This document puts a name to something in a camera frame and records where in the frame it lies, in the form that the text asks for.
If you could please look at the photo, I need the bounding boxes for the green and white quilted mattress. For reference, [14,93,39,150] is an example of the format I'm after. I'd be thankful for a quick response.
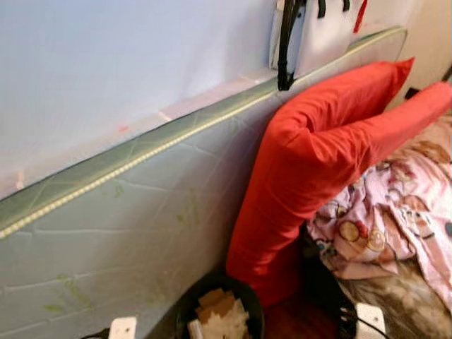
[0,27,409,339]

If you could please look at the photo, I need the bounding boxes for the white tote bag black straps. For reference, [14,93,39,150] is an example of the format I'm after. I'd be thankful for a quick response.
[268,0,368,91]

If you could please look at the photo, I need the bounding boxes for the long red pillow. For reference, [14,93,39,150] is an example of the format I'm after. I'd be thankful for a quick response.
[226,58,452,308]

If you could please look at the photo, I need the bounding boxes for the brown cardboard scrap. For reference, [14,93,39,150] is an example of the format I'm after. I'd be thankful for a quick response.
[198,288,237,319]

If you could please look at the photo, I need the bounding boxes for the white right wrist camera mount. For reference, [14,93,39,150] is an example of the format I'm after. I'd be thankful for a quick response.
[355,304,387,339]

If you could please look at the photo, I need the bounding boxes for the red tassel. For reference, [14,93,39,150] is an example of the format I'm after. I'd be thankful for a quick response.
[353,0,369,35]

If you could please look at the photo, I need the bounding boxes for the pink cartoon print blanket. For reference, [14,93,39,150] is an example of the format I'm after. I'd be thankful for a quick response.
[307,113,452,311]

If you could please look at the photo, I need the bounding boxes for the bed with grey floral sheet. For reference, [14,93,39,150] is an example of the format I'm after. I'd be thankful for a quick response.
[335,261,452,339]

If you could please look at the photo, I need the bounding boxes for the white crumpled paper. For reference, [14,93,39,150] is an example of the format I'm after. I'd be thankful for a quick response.
[201,304,249,339]

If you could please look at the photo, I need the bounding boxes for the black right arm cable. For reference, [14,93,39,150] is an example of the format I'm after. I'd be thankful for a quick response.
[338,305,388,339]

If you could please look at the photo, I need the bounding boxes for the black round waste bin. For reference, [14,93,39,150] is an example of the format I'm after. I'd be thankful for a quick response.
[174,274,266,339]

